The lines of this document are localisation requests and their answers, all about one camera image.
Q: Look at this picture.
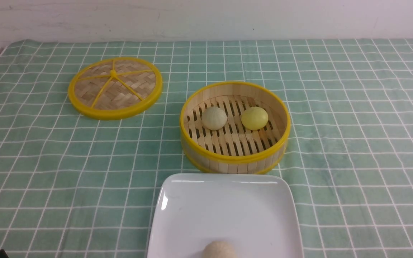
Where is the pale white steamed bun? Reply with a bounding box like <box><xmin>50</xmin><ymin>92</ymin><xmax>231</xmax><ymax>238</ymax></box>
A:
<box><xmin>201</xmin><ymin>106</ymin><xmax>227</xmax><ymax>130</ymax></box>

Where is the yellow steamed bun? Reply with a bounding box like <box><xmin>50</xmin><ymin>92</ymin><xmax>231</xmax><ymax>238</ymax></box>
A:
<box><xmin>241</xmin><ymin>106</ymin><xmax>269</xmax><ymax>130</ymax></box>

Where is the beige steamed bun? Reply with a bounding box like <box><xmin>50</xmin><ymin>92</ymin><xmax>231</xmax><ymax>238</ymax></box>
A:
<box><xmin>201</xmin><ymin>241</ymin><xmax>237</xmax><ymax>258</ymax></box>

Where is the white square plate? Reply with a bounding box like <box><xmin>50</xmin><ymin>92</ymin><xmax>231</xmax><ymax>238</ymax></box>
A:
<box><xmin>147</xmin><ymin>173</ymin><xmax>304</xmax><ymax>258</ymax></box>

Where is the green checkered tablecloth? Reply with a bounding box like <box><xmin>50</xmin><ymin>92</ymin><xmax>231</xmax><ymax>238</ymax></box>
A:
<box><xmin>0</xmin><ymin>39</ymin><xmax>413</xmax><ymax>258</ymax></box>

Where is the yellow-rimmed woven steamer lid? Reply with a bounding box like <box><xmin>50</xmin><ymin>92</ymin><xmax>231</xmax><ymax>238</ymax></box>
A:
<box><xmin>67</xmin><ymin>57</ymin><xmax>163</xmax><ymax>120</ymax></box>

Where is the yellow-rimmed bamboo steamer basket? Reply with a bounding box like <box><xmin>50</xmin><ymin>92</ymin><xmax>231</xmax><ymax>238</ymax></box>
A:
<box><xmin>179</xmin><ymin>81</ymin><xmax>291</xmax><ymax>174</ymax></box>

